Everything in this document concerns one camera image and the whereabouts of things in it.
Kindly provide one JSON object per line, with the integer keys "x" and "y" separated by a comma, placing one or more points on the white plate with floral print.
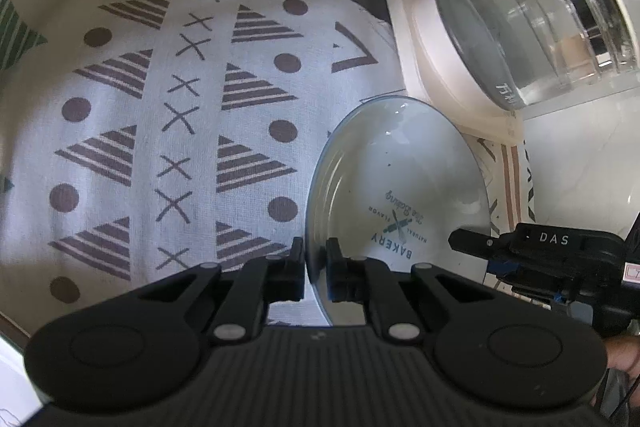
{"x": 15, "y": 377}

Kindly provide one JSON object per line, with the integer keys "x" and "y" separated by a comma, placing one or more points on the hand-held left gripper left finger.
{"x": 292, "y": 279}

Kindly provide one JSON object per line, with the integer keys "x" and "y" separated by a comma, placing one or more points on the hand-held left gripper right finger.
{"x": 340, "y": 277}

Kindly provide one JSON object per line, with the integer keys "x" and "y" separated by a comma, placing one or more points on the patterned fringed table cloth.
{"x": 150, "y": 107}

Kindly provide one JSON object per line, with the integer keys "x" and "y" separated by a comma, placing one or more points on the glass electric kettle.
{"x": 530, "y": 22}

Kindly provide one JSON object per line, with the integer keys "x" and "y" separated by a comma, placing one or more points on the white kettle base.
{"x": 430, "y": 57}

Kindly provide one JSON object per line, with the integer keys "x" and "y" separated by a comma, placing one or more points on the person's right hand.
{"x": 625, "y": 354}

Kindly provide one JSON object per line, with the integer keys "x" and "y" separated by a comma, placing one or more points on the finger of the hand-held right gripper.
{"x": 475, "y": 242}
{"x": 502, "y": 268}

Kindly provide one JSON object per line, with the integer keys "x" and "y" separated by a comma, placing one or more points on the white plate with blue print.
{"x": 400, "y": 167}

